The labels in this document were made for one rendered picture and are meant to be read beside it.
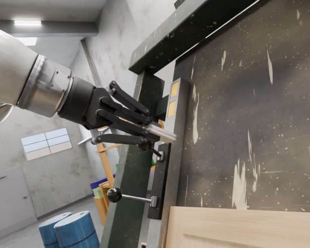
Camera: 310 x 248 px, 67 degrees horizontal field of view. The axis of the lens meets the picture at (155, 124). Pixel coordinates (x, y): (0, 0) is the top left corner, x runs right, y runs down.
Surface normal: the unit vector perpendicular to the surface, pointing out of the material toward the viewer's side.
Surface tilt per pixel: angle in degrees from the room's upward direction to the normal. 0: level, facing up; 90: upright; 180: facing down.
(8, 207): 90
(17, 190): 90
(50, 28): 90
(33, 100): 135
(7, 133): 90
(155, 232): 56
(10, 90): 142
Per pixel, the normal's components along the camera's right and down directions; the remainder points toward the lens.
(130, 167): 0.58, -0.25
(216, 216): -0.80, -0.35
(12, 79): 0.53, 0.37
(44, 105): 0.15, 0.66
